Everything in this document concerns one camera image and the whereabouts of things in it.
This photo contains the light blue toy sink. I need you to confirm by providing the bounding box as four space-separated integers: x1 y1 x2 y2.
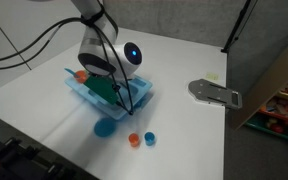
64 68 154 121

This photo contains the small blue toy cup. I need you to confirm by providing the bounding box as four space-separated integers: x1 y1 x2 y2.
144 131 157 147

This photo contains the small orange toy cup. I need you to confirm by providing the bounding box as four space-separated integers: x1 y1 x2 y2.
128 132 141 148

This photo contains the blue toy plate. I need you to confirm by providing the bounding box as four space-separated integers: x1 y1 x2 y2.
93 117 118 138

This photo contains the grey metal mounting plate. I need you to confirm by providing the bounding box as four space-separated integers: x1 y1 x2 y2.
187 78 243 110

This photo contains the pale yellow sticky note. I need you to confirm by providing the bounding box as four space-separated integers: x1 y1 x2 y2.
205 72 220 81

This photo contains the blue toy knife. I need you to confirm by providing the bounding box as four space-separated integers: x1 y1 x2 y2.
64 67 80 78

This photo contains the black stand pole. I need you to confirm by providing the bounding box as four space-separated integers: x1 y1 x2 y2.
220 0 253 54

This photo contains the wooden toy shelf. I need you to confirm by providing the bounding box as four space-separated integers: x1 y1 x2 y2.
232 43 288 145

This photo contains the black equipment beside table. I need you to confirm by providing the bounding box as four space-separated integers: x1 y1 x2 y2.
0 131 80 180

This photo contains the green wrist camera board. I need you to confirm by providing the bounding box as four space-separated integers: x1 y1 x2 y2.
83 75 120 106

